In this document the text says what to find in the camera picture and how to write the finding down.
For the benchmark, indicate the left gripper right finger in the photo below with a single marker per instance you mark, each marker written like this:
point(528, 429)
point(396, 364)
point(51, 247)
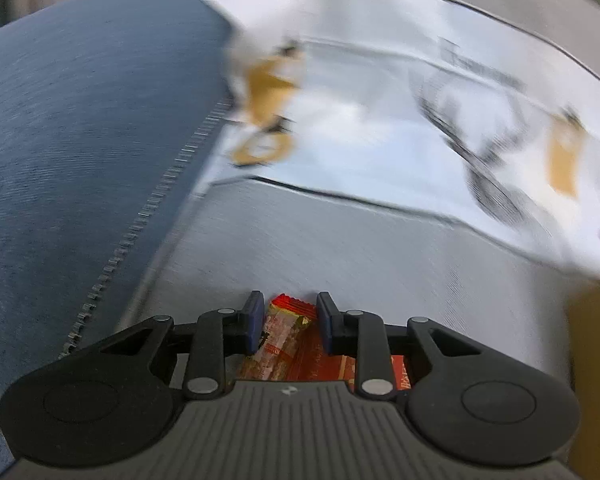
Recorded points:
point(360, 335)

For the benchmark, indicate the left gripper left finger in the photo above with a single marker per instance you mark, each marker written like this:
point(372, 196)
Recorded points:
point(221, 333)

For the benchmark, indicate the red snack packet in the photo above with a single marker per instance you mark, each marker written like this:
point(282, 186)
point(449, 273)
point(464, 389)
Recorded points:
point(312, 364)

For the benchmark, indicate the small red gold candy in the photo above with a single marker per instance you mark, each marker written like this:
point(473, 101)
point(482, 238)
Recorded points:
point(286, 320)

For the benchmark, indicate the grey deer print sofa cover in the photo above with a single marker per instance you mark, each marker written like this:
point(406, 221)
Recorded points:
point(436, 158)

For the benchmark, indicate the brown cardboard box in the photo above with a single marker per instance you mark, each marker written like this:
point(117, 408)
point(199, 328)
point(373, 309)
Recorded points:
point(584, 329)

